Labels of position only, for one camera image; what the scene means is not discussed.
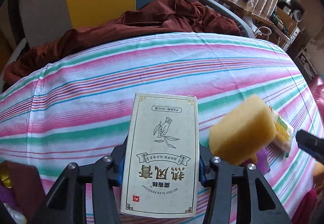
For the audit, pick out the striped bed sheet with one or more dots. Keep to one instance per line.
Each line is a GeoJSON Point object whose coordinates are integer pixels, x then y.
{"type": "Point", "coordinates": [79, 108]}

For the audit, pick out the yellow sponge block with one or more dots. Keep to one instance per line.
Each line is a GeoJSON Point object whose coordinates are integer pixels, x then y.
{"type": "Point", "coordinates": [245, 130]}

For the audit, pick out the pink quilt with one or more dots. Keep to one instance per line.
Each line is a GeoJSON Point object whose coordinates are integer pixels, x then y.
{"type": "Point", "coordinates": [317, 89]}

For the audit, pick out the green cream carton box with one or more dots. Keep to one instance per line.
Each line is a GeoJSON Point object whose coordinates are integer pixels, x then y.
{"type": "Point", "coordinates": [161, 168]}

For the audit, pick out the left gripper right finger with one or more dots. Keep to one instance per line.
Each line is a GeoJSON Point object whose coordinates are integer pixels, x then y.
{"type": "Point", "coordinates": [256, 200]}

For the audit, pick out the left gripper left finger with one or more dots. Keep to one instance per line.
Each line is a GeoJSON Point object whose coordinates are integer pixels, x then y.
{"type": "Point", "coordinates": [66, 200]}

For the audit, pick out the maroon blanket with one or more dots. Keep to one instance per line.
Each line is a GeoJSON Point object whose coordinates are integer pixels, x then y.
{"type": "Point", "coordinates": [159, 16]}

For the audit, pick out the wooden desk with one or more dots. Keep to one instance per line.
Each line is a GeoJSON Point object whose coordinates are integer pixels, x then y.
{"type": "Point", "coordinates": [242, 9]}

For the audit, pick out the purple snack packet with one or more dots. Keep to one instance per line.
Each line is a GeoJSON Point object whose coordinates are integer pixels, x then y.
{"type": "Point", "coordinates": [261, 160]}

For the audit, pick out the small yellow sponge piece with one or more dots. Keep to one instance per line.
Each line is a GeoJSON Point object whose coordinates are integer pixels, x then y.
{"type": "Point", "coordinates": [318, 173]}

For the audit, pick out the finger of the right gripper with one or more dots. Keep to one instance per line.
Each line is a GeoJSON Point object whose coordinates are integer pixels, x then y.
{"type": "Point", "coordinates": [311, 145]}

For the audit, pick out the Weidan cracker pack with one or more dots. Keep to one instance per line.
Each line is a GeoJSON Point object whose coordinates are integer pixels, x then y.
{"type": "Point", "coordinates": [283, 133]}

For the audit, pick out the dark red storage box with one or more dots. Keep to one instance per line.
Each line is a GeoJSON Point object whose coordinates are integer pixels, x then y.
{"type": "Point", "coordinates": [21, 188]}

